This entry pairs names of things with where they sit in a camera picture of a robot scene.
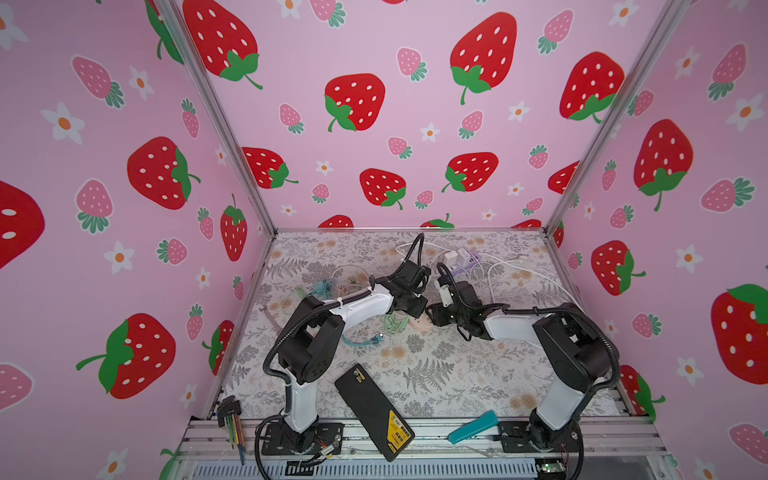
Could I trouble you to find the round pink power socket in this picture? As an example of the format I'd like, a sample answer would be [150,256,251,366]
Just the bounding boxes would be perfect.
[409,316,434,333]

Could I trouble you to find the white charger plug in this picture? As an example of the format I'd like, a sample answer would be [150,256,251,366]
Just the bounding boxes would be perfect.
[443,248,473,268]

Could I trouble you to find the purple power strip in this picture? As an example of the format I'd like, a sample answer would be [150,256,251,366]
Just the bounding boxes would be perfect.
[443,248,480,276]

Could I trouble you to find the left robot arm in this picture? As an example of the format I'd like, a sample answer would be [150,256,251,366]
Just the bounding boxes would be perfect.
[262,260,431,434]

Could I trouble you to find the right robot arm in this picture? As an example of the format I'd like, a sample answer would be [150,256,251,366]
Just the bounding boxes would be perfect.
[426,278,620,452]

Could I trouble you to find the teal plastic tool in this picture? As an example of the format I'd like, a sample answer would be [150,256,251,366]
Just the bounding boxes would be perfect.
[447,411,499,444]

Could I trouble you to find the black rectangular device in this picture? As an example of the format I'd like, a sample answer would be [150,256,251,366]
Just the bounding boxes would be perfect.
[334,363,415,462]

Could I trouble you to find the white cable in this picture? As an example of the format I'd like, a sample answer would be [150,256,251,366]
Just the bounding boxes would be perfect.
[392,241,583,313]

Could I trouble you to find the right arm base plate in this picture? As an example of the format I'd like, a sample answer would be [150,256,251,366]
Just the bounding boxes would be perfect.
[494,421,583,454]

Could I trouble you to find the aluminium front rail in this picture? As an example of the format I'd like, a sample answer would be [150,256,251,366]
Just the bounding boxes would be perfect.
[168,417,682,479]

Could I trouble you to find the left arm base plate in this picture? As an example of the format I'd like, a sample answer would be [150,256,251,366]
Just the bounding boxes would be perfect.
[259,421,344,456]

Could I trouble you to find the coloured wire bundle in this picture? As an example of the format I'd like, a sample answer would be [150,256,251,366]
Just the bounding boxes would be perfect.
[215,395,247,466]

